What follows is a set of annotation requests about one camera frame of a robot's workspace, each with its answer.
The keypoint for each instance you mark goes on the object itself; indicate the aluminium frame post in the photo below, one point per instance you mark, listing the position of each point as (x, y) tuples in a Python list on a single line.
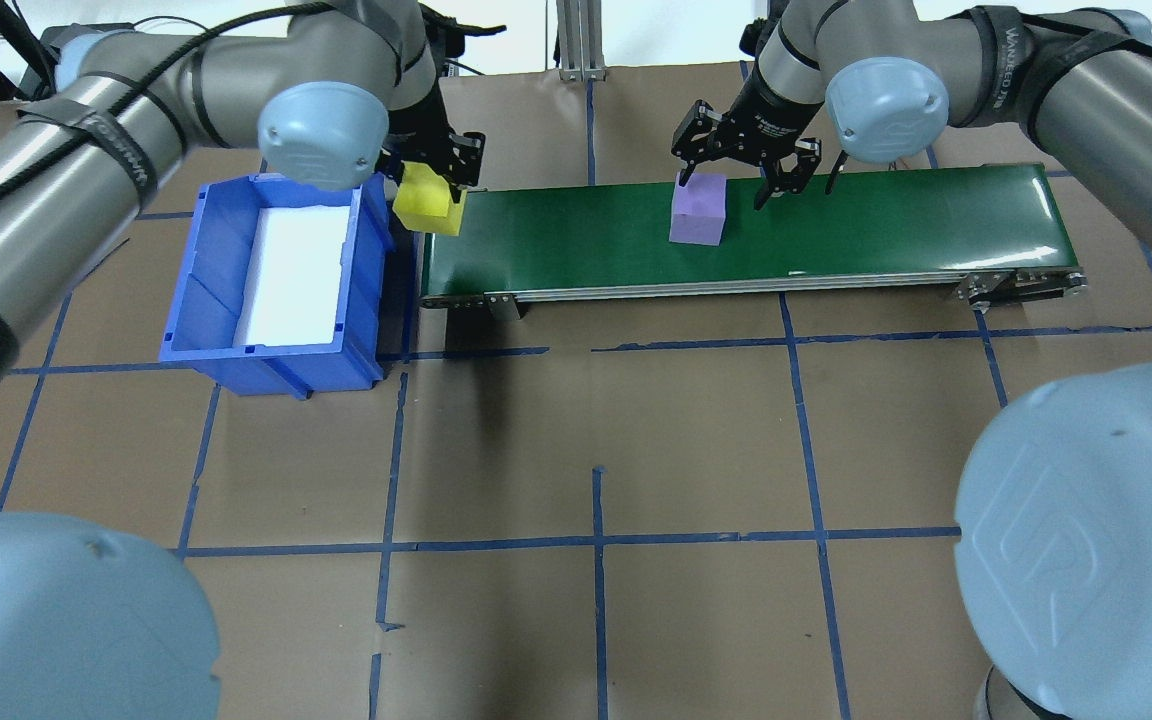
[(581, 40)]

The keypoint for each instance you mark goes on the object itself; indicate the purple foam block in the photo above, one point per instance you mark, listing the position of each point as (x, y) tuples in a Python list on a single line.
[(698, 215)]

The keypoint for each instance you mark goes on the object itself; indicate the green conveyor belt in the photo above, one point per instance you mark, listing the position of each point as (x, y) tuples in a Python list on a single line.
[(886, 230)]

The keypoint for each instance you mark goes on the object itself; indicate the blue plastic storage bin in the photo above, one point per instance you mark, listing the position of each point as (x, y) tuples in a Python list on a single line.
[(196, 300)]

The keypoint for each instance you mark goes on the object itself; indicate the yellow foam block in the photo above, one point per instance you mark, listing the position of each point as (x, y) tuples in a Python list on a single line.
[(421, 200)]

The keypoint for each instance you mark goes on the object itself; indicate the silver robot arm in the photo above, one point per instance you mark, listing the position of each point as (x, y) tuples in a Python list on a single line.
[(36, 200), (1116, 100)]

